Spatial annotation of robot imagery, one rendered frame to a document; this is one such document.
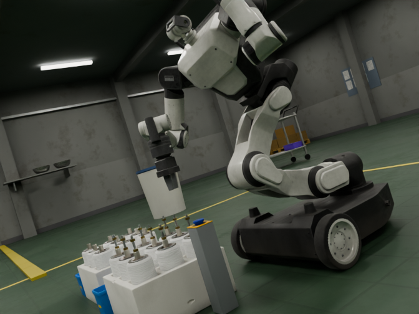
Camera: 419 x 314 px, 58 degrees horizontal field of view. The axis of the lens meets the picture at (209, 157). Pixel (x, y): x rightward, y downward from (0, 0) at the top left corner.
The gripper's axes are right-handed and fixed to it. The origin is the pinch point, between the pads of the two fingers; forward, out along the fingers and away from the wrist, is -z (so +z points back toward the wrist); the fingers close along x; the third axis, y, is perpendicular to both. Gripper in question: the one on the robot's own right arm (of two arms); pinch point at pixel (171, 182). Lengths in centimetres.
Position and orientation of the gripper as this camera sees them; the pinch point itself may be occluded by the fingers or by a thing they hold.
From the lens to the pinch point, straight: 150.3
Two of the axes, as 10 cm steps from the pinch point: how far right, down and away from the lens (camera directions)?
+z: -3.0, -9.5, 0.0
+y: 8.7, -2.7, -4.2
